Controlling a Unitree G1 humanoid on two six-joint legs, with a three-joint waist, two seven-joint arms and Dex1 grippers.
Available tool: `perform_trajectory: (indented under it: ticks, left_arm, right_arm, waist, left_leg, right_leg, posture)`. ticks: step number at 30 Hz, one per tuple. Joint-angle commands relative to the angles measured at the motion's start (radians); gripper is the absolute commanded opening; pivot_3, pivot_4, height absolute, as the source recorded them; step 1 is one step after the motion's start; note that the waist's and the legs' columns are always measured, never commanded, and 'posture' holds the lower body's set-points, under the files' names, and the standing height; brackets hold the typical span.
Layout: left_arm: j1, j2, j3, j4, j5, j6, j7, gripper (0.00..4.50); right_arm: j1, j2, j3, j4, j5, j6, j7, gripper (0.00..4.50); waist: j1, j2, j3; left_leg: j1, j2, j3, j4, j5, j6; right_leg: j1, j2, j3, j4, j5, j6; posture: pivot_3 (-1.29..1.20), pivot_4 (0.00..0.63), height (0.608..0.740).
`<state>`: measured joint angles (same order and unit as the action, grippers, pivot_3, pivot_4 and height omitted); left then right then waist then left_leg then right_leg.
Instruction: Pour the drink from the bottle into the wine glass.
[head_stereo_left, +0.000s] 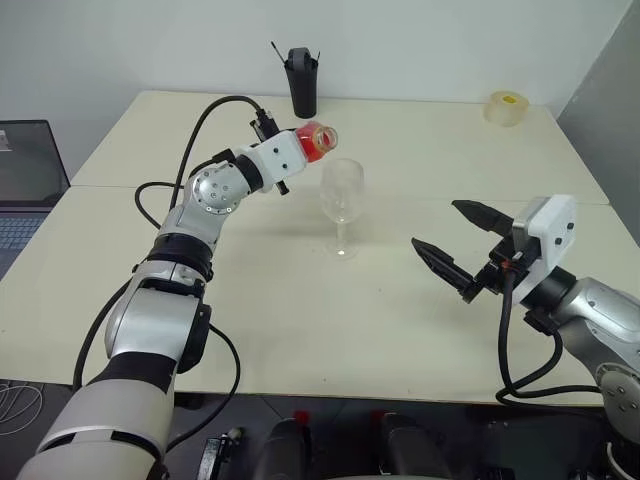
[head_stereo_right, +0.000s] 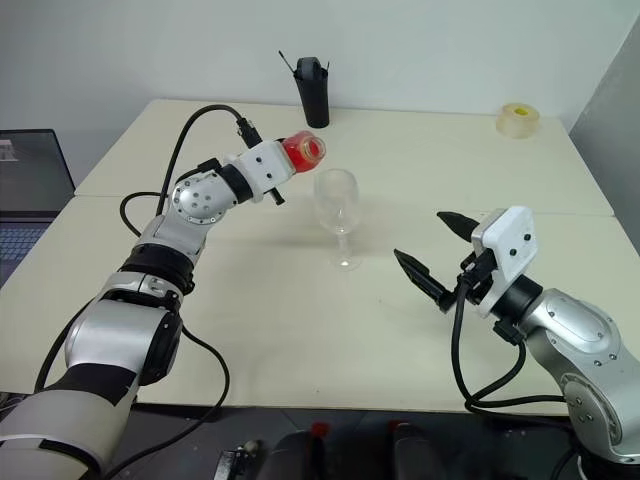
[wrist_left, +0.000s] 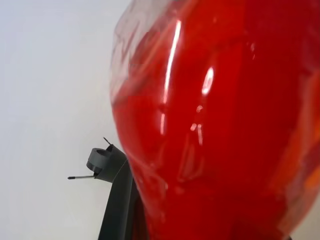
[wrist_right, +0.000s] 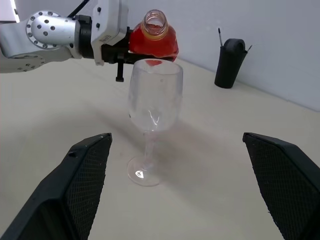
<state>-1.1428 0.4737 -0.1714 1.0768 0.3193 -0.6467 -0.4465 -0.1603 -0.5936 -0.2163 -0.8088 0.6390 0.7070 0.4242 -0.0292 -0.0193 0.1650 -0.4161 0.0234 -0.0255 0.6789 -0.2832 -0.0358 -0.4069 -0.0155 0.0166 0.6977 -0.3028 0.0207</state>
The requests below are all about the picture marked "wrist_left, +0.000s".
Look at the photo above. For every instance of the clear bottle with red drink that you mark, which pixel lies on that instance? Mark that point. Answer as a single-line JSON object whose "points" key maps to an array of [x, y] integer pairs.
{"points": [[212, 125]]}

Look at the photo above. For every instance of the short thin black stick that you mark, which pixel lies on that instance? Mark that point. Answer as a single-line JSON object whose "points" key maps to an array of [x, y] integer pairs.
{"points": [[107, 141]]}

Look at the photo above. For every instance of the dark grey round cylinder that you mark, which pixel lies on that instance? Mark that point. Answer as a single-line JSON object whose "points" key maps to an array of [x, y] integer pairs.
{"points": [[97, 161]]}

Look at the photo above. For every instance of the black pen holder cup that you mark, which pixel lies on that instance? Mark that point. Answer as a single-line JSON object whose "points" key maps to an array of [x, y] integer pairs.
{"points": [[117, 200]]}

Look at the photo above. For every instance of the long thin black stick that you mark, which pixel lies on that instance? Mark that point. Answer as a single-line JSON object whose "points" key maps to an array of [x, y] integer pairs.
{"points": [[82, 177]]}

